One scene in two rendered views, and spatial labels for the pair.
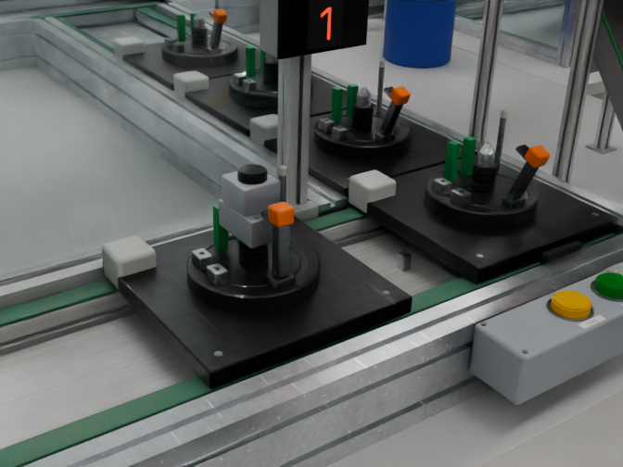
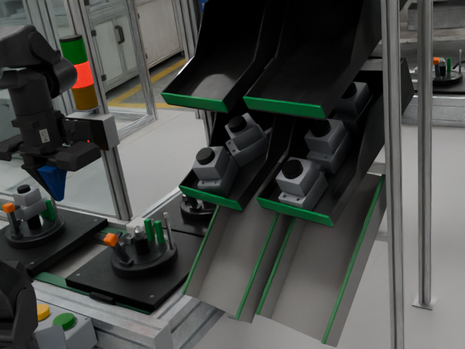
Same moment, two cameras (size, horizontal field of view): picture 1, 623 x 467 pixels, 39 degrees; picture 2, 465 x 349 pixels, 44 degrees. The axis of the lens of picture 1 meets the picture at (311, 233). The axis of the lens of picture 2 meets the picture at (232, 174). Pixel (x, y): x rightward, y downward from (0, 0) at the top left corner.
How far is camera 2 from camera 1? 1.55 m
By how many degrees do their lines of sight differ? 63
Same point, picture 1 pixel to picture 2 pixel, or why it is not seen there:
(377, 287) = (37, 260)
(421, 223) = (108, 251)
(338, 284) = (36, 251)
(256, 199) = (16, 199)
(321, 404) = not seen: outside the picture
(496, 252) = (84, 278)
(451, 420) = not seen: hidden behind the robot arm
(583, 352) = not seen: hidden behind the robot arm
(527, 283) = (64, 297)
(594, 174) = (361, 311)
